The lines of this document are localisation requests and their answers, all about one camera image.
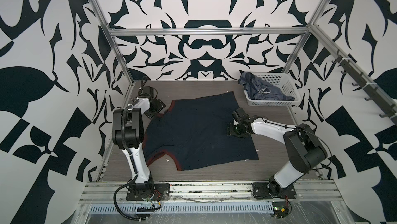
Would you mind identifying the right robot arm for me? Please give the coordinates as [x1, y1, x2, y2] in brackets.
[228, 108, 328, 199]

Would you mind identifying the aluminium frame crossbar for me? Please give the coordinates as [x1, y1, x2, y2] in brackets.
[108, 27, 308, 36]

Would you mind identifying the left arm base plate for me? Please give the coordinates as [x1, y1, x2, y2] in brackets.
[126, 183, 170, 201]

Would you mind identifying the white slotted cable duct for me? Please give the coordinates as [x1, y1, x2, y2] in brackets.
[88, 201, 275, 215]

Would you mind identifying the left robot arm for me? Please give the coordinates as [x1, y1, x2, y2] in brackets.
[112, 86, 165, 193]

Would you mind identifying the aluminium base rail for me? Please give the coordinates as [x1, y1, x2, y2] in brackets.
[79, 179, 343, 204]

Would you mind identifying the small green circuit board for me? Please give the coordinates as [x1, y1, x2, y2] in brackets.
[271, 201, 292, 219]

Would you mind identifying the white plastic laundry basket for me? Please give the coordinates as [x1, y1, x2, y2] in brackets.
[244, 72, 302, 107]

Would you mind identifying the blue-grey tank top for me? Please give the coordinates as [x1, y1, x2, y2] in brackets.
[238, 72, 295, 101]

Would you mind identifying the wall hook rail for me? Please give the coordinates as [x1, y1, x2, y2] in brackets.
[332, 49, 397, 126]

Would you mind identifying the navy tank top red trim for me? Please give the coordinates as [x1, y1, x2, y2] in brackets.
[143, 92, 259, 171]

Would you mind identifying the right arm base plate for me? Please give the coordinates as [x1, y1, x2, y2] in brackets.
[252, 181, 296, 200]

